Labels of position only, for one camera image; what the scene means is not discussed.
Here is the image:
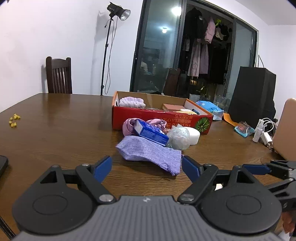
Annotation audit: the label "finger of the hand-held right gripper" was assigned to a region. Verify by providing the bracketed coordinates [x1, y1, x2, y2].
[242, 159, 296, 180]
[266, 177, 296, 200]

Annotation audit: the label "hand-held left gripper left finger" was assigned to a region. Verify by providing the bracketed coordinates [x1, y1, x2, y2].
[39, 156, 116, 204]

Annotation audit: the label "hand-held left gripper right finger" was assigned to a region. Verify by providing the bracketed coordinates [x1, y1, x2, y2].
[178, 156, 256, 204]

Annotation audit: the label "white wedge sponge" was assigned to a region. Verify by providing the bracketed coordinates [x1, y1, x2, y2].
[185, 127, 201, 146]

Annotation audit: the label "clear plastic bag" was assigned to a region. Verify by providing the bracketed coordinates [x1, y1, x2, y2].
[165, 124, 191, 150]

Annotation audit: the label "purple knit cloth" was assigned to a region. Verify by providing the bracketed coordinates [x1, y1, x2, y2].
[116, 136, 182, 176]

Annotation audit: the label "pink scrunchie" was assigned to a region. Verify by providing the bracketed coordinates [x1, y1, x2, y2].
[122, 118, 168, 137]

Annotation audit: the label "small blue carton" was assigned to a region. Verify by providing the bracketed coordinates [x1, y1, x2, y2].
[135, 119, 170, 146]

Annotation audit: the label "red cardboard box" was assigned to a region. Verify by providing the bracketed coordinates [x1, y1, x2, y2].
[112, 91, 214, 135]

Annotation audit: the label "pink striped sponge block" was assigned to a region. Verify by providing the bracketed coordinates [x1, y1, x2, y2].
[162, 103, 185, 111]

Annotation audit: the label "person's right hand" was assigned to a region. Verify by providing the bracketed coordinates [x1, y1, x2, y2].
[282, 211, 296, 235]

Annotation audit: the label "small tissue packet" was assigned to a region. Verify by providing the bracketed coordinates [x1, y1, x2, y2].
[234, 121, 256, 138]

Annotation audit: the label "orange envelope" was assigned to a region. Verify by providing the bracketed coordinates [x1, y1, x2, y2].
[223, 113, 238, 127]

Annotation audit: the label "blue wet wipes packet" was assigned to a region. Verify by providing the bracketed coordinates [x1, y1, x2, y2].
[195, 100, 224, 121]

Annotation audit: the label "black paper bag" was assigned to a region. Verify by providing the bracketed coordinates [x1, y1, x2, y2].
[228, 66, 277, 130]

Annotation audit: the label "clear glass cup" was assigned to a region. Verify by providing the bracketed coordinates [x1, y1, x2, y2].
[213, 95, 228, 110]

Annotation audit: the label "brown chair behind glass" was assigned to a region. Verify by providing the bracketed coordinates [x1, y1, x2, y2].
[163, 68, 181, 96]

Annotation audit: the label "scattered yellow petals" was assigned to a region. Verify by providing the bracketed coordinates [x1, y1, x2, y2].
[9, 113, 21, 127]

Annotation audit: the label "black phone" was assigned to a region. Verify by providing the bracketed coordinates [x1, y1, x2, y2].
[0, 156, 9, 178]

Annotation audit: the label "dark wooden chair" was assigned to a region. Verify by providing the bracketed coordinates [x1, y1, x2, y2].
[46, 56, 73, 94]

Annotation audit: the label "row of hanging clothes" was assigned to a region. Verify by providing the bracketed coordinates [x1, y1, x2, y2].
[180, 7, 233, 84]

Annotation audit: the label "sliding glass door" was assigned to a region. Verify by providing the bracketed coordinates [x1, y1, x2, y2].
[129, 0, 258, 100]

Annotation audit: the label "studio light on stand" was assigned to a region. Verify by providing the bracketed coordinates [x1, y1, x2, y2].
[100, 2, 131, 96]

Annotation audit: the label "white charger cables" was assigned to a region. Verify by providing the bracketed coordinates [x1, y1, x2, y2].
[260, 118, 278, 149]

